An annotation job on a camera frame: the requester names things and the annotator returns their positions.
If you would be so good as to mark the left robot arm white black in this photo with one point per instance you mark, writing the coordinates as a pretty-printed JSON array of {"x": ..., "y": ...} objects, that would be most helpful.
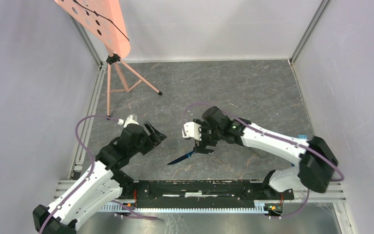
[{"x": 102, "y": 182}]

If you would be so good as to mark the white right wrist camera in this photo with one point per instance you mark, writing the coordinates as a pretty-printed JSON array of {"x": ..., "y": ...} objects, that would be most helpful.
[{"x": 192, "y": 130}]

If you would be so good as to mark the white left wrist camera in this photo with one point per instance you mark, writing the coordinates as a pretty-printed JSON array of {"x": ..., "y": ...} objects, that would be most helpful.
[{"x": 131, "y": 119}]

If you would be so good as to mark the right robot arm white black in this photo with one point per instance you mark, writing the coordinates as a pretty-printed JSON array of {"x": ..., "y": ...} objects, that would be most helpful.
[{"x": 313, "y": 162}]

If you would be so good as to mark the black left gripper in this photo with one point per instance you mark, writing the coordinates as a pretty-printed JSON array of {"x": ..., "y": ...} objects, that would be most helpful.
[{"x": 153, "y": 139}]

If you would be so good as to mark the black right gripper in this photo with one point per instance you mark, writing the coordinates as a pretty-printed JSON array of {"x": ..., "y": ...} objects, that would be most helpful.
[{"x": 200, "y": 146}]

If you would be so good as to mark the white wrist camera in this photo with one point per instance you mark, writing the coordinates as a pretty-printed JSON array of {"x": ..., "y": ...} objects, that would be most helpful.
[
  {"x": 192, "y": 130},
  {"x": 131, "y": 119}
]

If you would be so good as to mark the pink music stand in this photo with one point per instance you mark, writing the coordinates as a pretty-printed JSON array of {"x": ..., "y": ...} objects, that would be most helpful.
[{"x": 104, "y": 19}]

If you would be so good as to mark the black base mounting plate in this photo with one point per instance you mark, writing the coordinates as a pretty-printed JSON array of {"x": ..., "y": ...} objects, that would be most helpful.
[{"x": 201, "y": 193}]

